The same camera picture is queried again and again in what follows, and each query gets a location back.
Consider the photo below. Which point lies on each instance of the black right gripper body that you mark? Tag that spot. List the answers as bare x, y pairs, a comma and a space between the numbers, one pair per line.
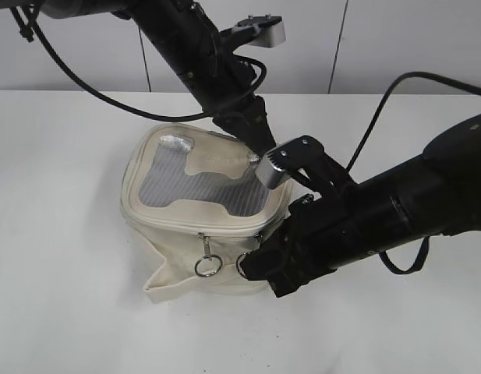
319, 236

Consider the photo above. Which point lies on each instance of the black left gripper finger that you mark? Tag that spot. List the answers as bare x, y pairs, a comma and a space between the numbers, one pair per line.
248, 124

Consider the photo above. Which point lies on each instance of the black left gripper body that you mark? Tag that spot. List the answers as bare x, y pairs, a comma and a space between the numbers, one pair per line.
235, 100

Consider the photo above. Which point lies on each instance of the zipper pull with ring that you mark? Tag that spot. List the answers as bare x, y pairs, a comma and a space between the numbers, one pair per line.
258, 239
209, 264

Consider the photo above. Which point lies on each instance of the cream zippered bag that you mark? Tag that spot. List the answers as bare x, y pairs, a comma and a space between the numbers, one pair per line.
181, 181

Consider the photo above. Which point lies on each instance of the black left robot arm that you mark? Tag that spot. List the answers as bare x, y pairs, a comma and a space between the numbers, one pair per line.
203, 58

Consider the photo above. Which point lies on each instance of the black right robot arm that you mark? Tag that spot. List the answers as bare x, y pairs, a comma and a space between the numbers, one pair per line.
435, 193

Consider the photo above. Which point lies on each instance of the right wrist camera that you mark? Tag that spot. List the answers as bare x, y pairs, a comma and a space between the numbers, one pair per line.
304, 160

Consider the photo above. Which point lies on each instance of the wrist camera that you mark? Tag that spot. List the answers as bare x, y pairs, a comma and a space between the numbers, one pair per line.
304, 160
266, 31

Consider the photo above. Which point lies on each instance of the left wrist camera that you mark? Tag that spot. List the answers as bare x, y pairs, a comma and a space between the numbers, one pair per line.
266, 31

